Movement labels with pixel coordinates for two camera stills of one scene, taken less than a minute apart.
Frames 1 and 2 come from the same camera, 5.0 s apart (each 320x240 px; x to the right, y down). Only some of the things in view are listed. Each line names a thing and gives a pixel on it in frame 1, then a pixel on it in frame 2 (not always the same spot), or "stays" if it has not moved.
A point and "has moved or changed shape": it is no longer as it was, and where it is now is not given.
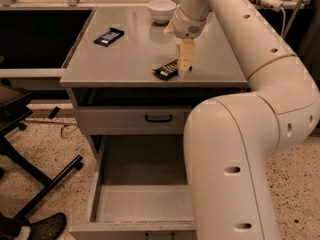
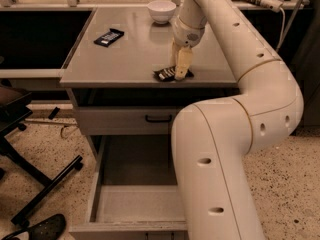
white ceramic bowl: [161, 10] stays
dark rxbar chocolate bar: [168, 69] has moved or changed shape
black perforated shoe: [48, 229] stays
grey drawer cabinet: [130, 106] stays
